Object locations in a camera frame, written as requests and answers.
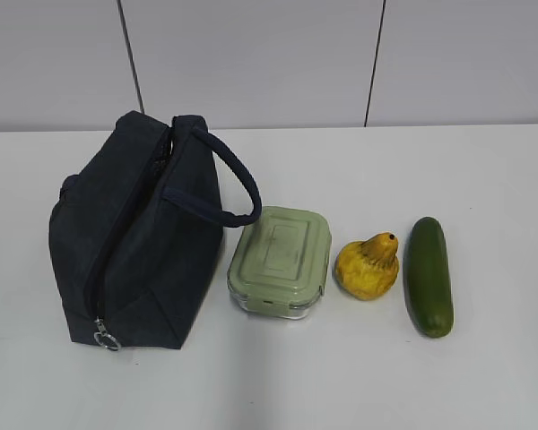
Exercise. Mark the green lidded glass container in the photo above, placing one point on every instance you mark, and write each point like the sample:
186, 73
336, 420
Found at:
279, 267

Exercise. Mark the yellow pear shaped squash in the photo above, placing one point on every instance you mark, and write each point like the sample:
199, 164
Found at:
367, 269

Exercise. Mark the navy blue lunch bag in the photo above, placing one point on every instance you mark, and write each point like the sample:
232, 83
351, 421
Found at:
135, 237

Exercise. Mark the green cucumber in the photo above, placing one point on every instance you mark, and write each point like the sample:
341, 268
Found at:
427, 284

